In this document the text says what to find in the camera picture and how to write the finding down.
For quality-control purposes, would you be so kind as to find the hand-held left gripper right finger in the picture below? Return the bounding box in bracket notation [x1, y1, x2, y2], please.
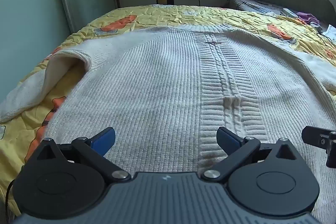
[202, 126, 303, 184]

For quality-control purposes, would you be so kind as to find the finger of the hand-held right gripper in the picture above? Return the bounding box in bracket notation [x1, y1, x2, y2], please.
[301, 126, 336, 168]

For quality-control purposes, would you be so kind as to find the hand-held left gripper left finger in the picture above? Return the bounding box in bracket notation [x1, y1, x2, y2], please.
[34, 126, 132, 184]

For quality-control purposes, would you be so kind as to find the white knit sweater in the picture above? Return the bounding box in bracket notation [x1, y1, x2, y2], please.
[0, 24, 336, 224]

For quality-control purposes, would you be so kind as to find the white printed cloth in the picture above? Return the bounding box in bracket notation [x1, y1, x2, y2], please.
[322, 25, 336, 42]

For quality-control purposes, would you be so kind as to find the purple cloth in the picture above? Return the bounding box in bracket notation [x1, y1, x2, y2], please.
[297, 12, 321, 26]

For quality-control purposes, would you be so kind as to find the white remote control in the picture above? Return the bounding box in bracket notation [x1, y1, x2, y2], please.
[283, 8, 299, 18]

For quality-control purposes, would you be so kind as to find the yellow carrot print bedspread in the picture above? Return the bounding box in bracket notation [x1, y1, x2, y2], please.
[0, 4, 336, 216]

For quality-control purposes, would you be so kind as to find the patterned grey pillow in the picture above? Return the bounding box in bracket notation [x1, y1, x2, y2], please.
[226, 0, 302, 17]

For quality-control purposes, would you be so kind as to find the thin black cable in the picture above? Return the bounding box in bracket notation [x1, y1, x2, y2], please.
[316, 32, 336, 49]

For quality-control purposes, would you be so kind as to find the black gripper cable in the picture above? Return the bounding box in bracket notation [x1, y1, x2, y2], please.
[5, 179, 16, 214]

